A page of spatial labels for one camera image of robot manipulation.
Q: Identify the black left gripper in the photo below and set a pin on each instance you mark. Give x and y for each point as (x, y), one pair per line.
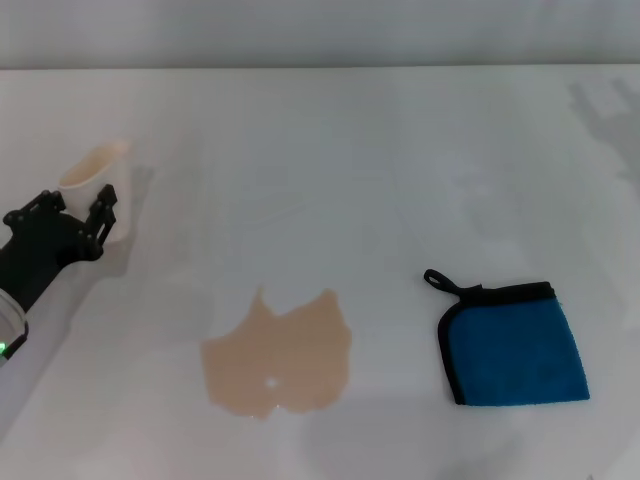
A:
(40, 255)

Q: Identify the white paper cup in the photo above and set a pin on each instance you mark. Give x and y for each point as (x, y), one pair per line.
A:
(97, 172)

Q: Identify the blue rag with black trim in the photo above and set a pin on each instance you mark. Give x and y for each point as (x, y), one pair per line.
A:
(515, 350)

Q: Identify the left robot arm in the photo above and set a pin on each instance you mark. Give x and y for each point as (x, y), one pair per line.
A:
(11, 320)

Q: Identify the brown liquid stain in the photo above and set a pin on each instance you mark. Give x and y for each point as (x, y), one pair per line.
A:
(280, 355)

